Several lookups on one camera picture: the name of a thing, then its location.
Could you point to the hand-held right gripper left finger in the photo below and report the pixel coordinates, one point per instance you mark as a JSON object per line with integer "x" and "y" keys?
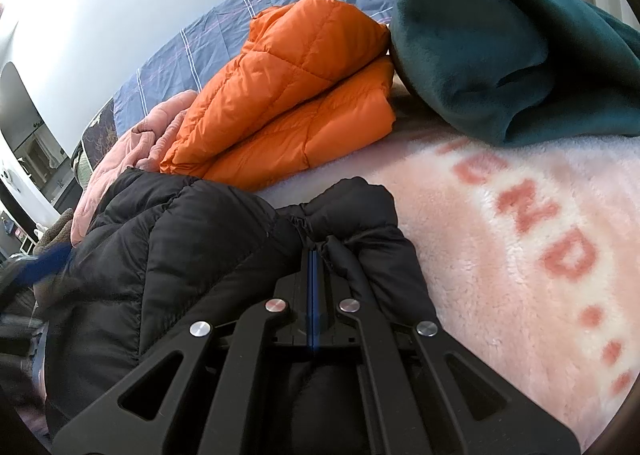
{"x": 304, "y": 295}

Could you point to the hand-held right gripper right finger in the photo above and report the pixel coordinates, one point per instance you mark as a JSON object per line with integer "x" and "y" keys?
{"x": 322, "y": 295}

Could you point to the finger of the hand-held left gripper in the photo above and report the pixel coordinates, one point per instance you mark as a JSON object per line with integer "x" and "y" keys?
{"x": 52, "y": 262}

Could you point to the brown furry cloth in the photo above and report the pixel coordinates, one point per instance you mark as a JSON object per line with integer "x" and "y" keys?
{"x": 52, "y": 230}

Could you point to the black puffer jacket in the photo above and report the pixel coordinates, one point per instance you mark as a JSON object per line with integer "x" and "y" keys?
{"x": 165, "y": 255}

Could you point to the green pillow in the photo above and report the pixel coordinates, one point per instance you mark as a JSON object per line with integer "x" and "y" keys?
{"x": 82, "y": 170}

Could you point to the dark printed blanket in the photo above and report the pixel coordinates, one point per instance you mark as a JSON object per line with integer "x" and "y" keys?
{"x": 99, "y": 135}

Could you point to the pink quilted garment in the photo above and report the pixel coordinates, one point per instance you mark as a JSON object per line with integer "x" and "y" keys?
{"x": 130, "y": 140}

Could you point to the pink plush lettered blanket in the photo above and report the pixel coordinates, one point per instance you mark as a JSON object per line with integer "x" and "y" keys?
{"x": 500, "y": 245}

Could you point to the orange puffer jacket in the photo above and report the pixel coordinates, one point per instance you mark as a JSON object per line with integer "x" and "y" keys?
{"x": 280, "y": 100}

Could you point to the blue plaid bed sheet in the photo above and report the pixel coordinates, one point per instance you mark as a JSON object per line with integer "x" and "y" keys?
{"x": 225, "y": 20}

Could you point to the teal fleece garment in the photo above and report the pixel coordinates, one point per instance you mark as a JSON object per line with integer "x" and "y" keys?
{"x": 500, "y": 45}

